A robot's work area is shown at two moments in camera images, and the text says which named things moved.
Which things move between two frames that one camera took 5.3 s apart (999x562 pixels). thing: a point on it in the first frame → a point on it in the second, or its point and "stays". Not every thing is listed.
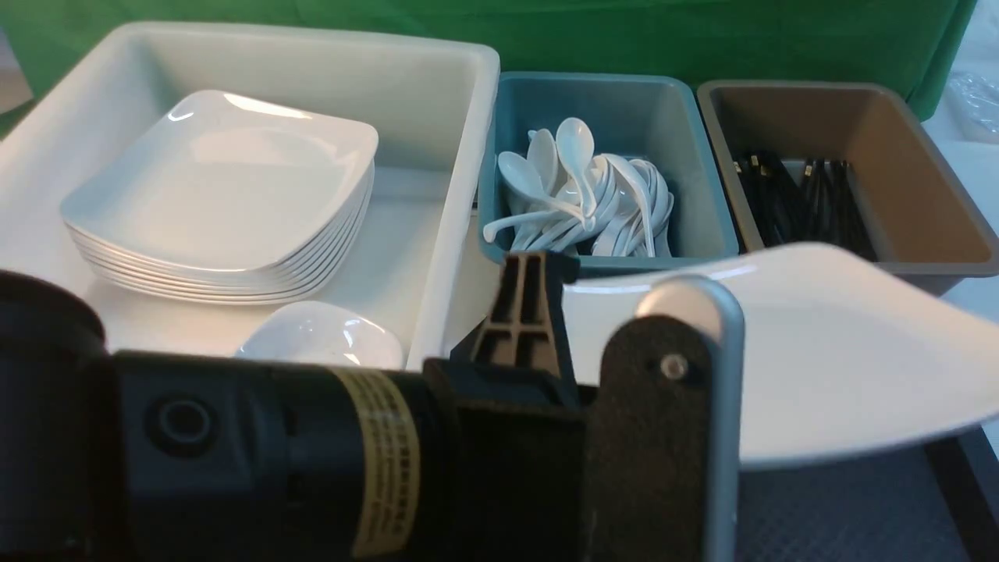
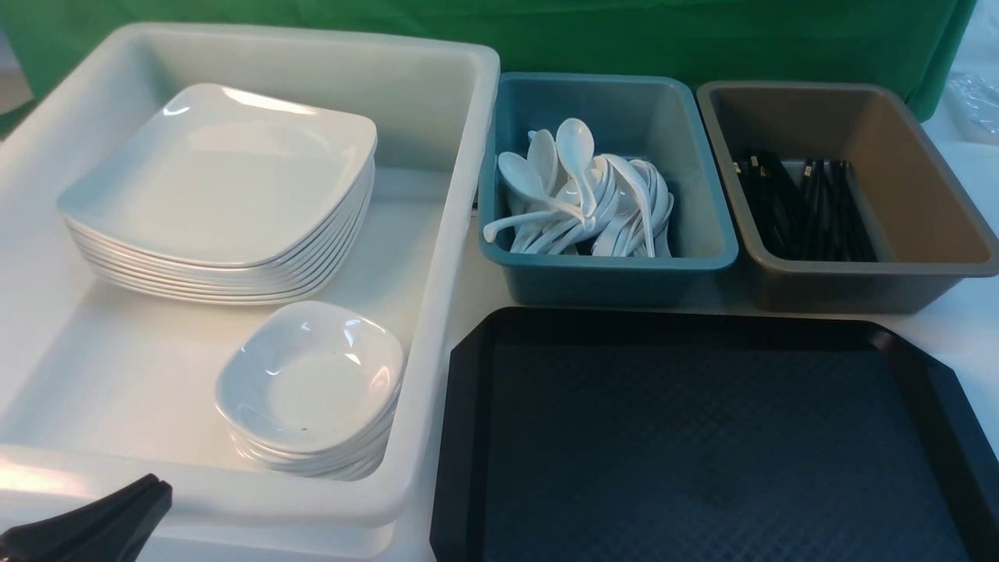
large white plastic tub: (432, 104) stays
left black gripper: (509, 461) → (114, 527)
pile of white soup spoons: (563, 197) stays
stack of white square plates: (226, 197) stays
